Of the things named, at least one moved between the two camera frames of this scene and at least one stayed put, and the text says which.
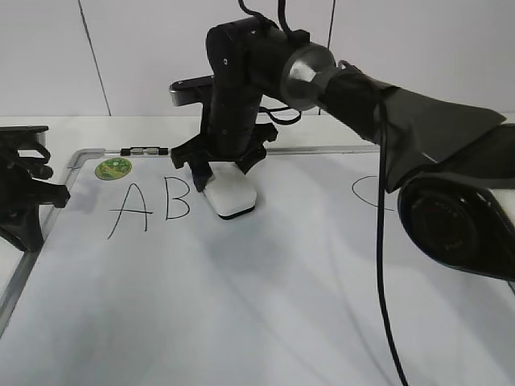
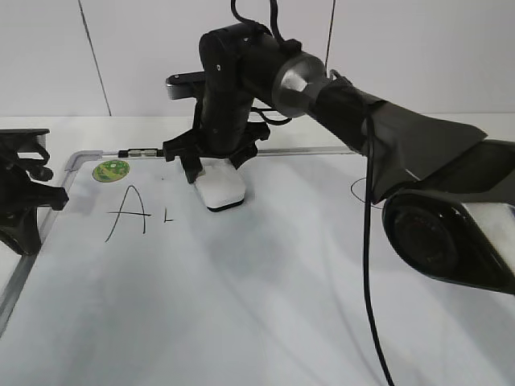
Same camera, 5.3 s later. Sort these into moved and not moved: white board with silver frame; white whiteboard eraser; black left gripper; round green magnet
Moved: white whiteboard eraser
Not moved: white board with silver frame; black left gripper; round green magnet
